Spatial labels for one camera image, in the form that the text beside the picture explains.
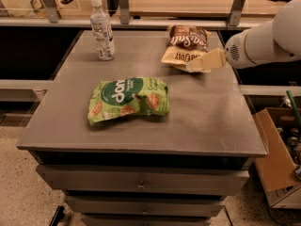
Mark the clear plastic water bottle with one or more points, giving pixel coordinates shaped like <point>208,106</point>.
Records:
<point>102,31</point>

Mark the brown and yellow chip bag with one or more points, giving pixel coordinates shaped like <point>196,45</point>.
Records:
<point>186,44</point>

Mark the green stick in box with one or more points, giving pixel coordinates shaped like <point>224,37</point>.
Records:
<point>295,109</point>

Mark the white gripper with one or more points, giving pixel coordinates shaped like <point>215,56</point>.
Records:
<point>235,51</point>

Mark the top cabinet drawer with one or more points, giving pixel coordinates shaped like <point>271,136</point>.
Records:
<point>144,180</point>

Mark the green rice chip bag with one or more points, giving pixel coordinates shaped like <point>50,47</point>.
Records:
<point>132,96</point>

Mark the grey drawer cabinet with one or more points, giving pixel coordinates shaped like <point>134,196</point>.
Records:
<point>209,125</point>

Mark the cardboard box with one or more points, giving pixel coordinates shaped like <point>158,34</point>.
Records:
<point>276,170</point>

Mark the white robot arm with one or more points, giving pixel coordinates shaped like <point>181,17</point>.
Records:
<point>278,40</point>

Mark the cabinet drawer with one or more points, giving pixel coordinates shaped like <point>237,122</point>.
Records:
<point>144,180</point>
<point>143,206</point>

